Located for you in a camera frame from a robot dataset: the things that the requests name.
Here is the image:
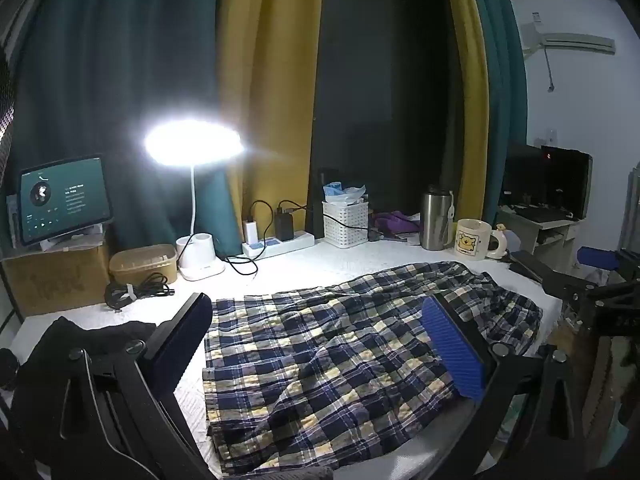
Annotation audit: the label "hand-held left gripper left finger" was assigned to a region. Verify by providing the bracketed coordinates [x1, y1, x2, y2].
[10, 291, 214, 480]

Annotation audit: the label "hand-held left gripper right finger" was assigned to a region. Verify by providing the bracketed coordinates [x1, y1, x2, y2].
[350, 293, 576, 480]

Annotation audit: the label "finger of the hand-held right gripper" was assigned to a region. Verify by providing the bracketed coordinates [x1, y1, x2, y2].
[576, 246, 640, 286]
[510, 250, 640, 333]

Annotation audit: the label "plaid pants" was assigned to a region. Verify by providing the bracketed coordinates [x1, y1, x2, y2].
[202, 260, 543, 476]

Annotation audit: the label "beige computer desk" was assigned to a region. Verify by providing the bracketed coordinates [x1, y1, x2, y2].
[497, 205, 583, 271]

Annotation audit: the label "cream mug with bear print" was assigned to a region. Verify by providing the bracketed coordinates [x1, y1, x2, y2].
[454, 218, 493, 261]

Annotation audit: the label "tan lidded container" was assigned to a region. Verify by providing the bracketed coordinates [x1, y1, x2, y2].
[108, 244, 178, 286]

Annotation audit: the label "white desk lamp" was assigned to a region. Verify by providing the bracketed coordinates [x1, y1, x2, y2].
[144, 119, 246, 282]

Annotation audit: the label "black cloth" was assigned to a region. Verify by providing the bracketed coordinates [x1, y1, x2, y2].
[30, 316, 158, 356]

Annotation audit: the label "black monitor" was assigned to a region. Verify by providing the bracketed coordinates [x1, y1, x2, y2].
[505, 144, 593, 220]

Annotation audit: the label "stainless steel tumbler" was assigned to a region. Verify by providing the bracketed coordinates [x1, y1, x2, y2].
[420, 187, 456, 252]

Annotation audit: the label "white power strip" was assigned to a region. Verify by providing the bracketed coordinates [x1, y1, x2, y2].
[242, 230, 316, 260]

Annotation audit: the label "purple cloth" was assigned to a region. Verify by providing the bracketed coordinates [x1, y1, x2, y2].
[372, 210, 421, 241]

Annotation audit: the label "cardboard box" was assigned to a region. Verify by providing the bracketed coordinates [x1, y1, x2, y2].
[0, 240, 112, 317]

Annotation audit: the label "white tablet stand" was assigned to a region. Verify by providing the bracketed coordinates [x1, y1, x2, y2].
[39, 224, 107, 252]

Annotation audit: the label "black charger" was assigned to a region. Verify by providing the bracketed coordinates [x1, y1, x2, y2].
[274, 210, 295, 242]

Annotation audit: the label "white perforated basket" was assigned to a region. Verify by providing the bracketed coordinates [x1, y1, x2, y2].
[321, 199, 371, 249]

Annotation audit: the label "yellow curtain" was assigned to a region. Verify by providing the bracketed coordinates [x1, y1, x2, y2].
[217, 0, 326, 241]
[437, 0, 492, 222]

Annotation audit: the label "tablet with lit screen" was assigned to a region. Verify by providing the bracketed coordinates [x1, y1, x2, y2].
[19, 154, 113, 247]

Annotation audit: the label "blue face mask packs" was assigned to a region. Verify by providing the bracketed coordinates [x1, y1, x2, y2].
[322, 181, 367, 206]

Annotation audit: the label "white air conditioner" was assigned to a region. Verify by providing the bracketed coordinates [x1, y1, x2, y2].
[520, 22, 617, 58]

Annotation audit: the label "black upright board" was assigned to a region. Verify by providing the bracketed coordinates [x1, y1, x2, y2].
[309, 0, 451, 242]

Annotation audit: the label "bundled black cable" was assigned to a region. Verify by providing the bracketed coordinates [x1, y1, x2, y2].
[104, 272, 176, 311]

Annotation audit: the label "black charging cable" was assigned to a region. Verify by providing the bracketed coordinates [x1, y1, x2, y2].
[222, 200, 273, 278]

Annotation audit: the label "black charger cable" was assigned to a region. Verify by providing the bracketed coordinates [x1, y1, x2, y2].
[277, 200, 372, 235]

